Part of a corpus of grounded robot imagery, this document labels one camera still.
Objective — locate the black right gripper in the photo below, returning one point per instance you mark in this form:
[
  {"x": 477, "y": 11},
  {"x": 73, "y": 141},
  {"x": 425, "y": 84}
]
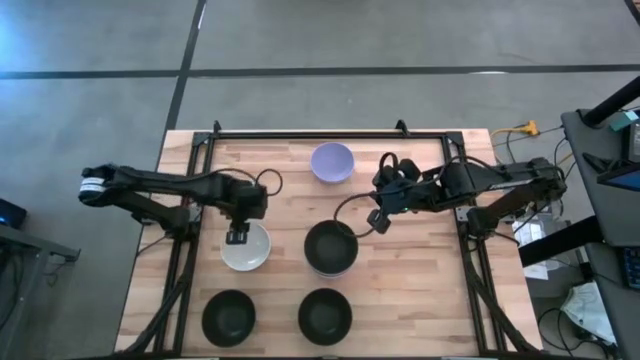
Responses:
[{"x": 405, "y": 195}]

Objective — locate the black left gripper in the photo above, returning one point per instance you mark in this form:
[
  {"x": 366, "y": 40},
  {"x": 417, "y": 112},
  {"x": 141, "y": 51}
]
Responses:
[{"x": 242, "y": 200}]

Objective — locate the black bowl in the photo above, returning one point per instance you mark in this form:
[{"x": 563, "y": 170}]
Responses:
[
  {"x": 330, "y": 250},
  {"x": 325, "y": 317},
  {"x": 228, "y": 320}
]

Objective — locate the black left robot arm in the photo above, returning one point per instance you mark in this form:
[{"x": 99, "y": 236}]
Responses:
[{"x": 160, "y": 181}]

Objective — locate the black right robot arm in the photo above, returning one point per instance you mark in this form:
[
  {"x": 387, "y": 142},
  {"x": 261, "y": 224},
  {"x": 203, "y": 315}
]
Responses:
[{"x": 460, "y": 182}]

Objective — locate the lavender bowl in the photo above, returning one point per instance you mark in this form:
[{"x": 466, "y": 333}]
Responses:
[{"x": 332, "y": 162}]

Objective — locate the white paper sheet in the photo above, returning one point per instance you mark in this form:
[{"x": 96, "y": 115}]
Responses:
[{"x": 530, "y": 232}]

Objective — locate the black desk crossbar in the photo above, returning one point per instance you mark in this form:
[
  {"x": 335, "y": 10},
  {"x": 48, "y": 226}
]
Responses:
[{"x": 560, "y": 241}]

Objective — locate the dark grey desk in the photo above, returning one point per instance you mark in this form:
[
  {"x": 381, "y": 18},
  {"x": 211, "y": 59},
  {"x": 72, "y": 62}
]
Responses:
[{"x": 580, "y": 145}]

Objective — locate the grey metal side table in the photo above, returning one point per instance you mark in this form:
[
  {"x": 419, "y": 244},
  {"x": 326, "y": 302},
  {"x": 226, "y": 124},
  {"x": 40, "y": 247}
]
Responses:
[{"x": 40, "y": 243}]

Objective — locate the black device with blue light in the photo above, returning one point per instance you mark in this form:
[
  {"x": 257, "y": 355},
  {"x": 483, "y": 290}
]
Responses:
[{"x": 12, "y": 215}]

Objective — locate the black round pole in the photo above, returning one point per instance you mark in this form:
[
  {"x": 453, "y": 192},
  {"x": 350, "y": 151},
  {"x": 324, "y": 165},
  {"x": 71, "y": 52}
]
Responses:
[{"x": 615, "y": 102}]

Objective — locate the tablet with blue screen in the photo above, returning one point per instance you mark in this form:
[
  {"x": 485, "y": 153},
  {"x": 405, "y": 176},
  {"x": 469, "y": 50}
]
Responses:
[{"x": 625, "y": 179}]

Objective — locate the teal small box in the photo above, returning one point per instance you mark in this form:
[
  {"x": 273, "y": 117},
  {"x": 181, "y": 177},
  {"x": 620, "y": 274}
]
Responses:
[{"x": 630, "y": 120}]

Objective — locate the white crumpled bag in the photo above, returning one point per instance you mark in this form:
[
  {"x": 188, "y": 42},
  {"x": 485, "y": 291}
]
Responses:
[{"x": 587, "y": 310}]

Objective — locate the black keyboard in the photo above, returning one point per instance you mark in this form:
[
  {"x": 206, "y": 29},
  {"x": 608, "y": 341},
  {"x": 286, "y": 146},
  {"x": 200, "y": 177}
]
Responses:
[{"x": 632, "y": 267}]

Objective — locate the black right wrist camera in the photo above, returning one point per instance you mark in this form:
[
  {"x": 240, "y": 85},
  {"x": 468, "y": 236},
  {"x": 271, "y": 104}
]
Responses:
[{"x": 378, "y": 222}]

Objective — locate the black metal rig frame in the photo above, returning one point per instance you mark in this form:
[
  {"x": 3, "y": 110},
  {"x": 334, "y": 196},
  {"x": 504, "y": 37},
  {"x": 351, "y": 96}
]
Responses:
[{"x": 300, "y": 135}]

